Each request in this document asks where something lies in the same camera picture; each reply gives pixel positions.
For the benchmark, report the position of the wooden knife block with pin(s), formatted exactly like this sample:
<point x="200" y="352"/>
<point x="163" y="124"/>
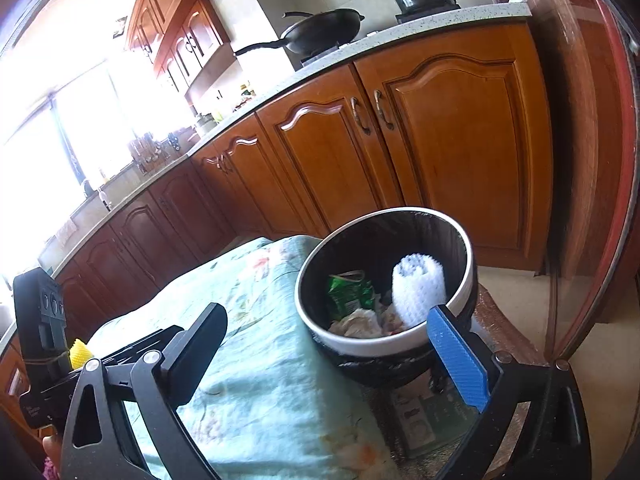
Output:
<point x="147" y="152"/>

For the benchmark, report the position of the black wok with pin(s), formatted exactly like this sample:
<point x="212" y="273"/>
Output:
<point x="325" y="30"/>

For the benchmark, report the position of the person's left forearm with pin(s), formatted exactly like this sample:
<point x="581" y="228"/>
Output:
<point x="52" y="447"/>

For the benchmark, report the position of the yellow foam net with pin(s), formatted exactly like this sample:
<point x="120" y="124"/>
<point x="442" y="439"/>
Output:
<point x="81" y="354"/>

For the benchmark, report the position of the light green floral blanket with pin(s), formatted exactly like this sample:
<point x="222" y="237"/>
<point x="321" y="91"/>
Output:
<point x="260" y="385"/>

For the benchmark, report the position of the speckled kitchen countertop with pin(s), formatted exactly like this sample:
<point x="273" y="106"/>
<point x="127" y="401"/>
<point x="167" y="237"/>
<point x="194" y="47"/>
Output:
<point x="390" y="35"/>

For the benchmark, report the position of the small wall picture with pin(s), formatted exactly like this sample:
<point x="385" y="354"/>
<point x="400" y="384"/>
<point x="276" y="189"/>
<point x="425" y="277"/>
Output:
<point x="120" y="26"/>

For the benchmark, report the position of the wooden upper cabinets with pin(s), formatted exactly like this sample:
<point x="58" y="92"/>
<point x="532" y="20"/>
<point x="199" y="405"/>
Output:
<point x="195" y="35"/>

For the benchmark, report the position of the white round trash bin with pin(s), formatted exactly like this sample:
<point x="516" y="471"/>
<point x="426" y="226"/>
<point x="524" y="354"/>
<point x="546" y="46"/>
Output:
<point x="350" y="342"/>

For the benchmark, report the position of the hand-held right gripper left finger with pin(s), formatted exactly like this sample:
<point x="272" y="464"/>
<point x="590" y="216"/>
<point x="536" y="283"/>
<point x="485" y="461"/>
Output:
<point x="200" y="355"/>

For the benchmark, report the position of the green snack packet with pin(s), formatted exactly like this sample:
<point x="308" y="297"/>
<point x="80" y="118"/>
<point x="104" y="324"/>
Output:
<point x="350" y="295"/>

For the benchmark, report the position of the sink faucet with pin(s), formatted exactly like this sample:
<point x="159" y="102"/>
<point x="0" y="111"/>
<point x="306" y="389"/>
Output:
<point x="105" y="199"/>

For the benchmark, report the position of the green printed card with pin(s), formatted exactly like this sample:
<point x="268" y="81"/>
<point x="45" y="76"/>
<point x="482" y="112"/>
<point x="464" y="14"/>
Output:
<point x="420" y="415"/>

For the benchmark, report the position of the bright window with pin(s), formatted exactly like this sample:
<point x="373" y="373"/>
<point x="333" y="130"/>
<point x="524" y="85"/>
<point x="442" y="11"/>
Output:
<point x="100" y="125"/>

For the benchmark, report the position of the white foam net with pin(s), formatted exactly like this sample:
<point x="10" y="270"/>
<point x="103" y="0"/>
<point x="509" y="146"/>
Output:
<point x="417" y="290"/>

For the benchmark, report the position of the large wooden cabinet door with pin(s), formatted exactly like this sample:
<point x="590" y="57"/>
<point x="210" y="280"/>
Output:
<point x="450" y="150"/>

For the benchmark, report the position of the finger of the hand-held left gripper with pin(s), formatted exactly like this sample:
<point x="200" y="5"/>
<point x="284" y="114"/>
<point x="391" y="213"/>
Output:
<point x="130" y="342"/>

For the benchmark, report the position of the crumpled white paper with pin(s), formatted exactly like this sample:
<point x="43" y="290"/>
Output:
<point x="357" y="322"/>

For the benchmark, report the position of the dark wooden lower cabinets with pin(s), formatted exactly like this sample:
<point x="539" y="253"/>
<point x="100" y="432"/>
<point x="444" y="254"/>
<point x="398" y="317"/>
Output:
<point x="150" y="225"/>

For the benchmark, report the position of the arched wooden cabinet door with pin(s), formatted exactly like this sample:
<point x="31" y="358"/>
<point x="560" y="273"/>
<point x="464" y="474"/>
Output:
<point x="325" y="160"/>

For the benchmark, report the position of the small metal kettle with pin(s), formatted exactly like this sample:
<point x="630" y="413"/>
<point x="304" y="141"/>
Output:
<point x="205" y="124"/>

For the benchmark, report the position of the crumpled pink wrapper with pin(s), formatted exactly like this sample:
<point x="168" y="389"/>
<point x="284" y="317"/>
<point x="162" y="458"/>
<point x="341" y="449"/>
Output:
<point x="395" y="322"/>

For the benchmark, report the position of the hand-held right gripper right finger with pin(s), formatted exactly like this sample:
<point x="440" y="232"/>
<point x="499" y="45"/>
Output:
<point x="460" y="360"/>

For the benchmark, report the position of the scalloped wooden cabinet door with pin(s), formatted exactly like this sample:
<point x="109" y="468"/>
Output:
<point x="270" y="185"/>

